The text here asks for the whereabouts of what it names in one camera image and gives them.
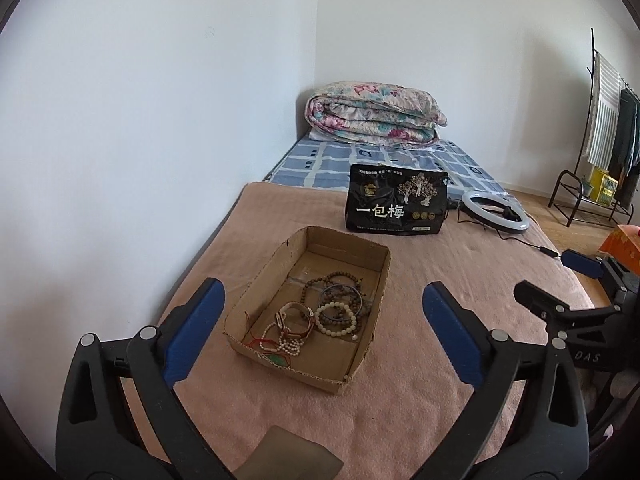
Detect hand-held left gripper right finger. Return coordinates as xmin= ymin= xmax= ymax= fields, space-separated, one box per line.
xmin=415 ymin=281 xmax=591 ymax=480

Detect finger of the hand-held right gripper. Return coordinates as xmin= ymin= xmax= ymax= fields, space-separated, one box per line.
xmin=561 ymin=249 xmax=640 ymax=306
xmin=514 ymin=281 xmax=576 ymax=331

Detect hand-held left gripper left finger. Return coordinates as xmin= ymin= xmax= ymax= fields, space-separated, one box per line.
xmin=55 ymin=277 xmax=236 ymax=480

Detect red string jade pendant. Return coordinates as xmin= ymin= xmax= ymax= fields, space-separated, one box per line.
xmin=243 ymin=310 xmax=293 ymax=368

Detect red strap wristwatch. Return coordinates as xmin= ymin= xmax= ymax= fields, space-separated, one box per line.
xmin=274 ymin=301 xmax=317 ymax=339

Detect cream bead bracelet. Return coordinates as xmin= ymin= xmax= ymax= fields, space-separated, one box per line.
xmin=315 ymin=301 xmax=360 ymax=342

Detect thin metal bangle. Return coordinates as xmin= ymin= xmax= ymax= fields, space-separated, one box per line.
xmin=318 ymin=284 xmax=364 ymax=322

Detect cardboard box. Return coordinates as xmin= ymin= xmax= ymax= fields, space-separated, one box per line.
xmin=222 ymin=226 xmax=392 ymax=396

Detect orange patterned box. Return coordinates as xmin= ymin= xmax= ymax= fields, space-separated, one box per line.
xmin=597 ymin=225 xmax=640 ymax=276

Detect black metal clothes rack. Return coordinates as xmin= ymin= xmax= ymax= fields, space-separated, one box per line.
xmin=547 ymin=27 xmax=640 ymax=228

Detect yellow box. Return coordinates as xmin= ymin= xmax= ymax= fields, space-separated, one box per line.
xmin=589 ymin=167 xmax=618 ymax=206

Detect dark hanging clothes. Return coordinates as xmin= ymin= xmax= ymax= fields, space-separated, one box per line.
xmin=607 ymin=85 xmax=640 ymax=191

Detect black printed snack bag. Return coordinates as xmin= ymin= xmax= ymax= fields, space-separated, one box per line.
xmin=344 ymin=163 xmax=449 ymax=236

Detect striped hanging towel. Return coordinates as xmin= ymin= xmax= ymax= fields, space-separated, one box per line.
xmin=586 ymin=52 xmax=622 ymax=168

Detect blue checkered mattress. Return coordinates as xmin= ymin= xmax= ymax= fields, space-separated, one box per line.
xmin=262 ymin=137 xmax=508 ymax=201

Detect folded floral quilt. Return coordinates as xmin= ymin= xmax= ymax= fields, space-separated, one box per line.
xmin=306 ymin=80 xmax=448 ymax=148

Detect white ring light with cable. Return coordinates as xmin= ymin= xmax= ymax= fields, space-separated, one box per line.
xmin=452 ymin=200 xmax=558 ymax=259

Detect small pearl bead bracelet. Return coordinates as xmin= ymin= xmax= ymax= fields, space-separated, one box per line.
xmin=261 ymin=321 xmax=303 ymax=358

